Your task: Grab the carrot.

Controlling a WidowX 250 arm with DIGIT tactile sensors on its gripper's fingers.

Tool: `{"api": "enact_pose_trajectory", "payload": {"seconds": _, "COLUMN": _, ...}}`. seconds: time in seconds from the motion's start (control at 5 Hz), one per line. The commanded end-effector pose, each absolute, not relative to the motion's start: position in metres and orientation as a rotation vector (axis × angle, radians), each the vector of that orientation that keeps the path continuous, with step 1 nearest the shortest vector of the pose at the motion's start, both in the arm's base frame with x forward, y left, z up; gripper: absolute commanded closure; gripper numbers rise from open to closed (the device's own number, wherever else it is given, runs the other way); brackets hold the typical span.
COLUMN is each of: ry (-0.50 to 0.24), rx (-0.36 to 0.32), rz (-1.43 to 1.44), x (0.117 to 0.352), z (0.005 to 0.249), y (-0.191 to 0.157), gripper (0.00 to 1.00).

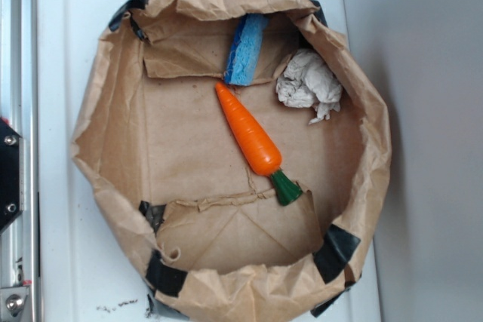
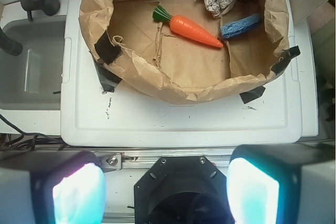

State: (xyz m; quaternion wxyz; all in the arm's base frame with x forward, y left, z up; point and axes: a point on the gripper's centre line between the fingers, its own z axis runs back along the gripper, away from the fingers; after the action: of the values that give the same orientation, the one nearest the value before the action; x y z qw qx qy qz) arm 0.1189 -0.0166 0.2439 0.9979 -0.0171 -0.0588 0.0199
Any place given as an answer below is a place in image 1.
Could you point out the white plastic tray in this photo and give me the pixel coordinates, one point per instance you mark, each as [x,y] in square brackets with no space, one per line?
[85,275]

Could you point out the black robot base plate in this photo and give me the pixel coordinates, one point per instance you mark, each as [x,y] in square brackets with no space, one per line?
[11,175]

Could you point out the aluminium frame rail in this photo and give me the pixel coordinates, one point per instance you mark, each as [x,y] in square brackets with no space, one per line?
[19,243]

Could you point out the orange plastic toy carrot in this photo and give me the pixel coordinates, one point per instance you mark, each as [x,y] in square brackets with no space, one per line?
[261,153]

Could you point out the metal corner bracket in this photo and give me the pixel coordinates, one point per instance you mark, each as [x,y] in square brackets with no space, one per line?
[13,303]

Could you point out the brown paper bag bin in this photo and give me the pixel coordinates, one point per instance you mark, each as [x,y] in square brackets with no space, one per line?
[204,231]

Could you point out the blue sponge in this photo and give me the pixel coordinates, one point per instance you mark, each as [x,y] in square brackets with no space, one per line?
[245,50]

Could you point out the crumpled white paper towel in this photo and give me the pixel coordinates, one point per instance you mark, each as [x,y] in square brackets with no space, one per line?
[308,82]

